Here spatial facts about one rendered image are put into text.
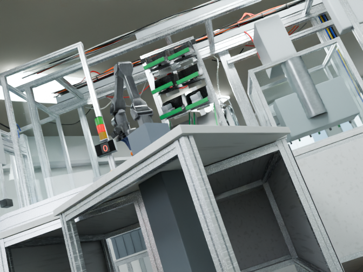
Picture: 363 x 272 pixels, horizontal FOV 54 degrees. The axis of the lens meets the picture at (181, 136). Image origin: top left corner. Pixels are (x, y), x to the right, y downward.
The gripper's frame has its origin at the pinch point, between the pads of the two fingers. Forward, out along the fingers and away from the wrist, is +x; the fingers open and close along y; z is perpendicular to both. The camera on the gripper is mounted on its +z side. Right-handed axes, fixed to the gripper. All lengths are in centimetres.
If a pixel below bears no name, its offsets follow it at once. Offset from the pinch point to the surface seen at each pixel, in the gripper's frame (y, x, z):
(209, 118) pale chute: 17.9, -0.6, -43.9
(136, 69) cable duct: -103, -76, -77
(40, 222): -11, 25, 52
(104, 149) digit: -26.9, -3.7, 4.0
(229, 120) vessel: -29, -1, -99
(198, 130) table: 85, 11, 15
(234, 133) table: 79, 15, -3
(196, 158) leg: 86, 19, 20
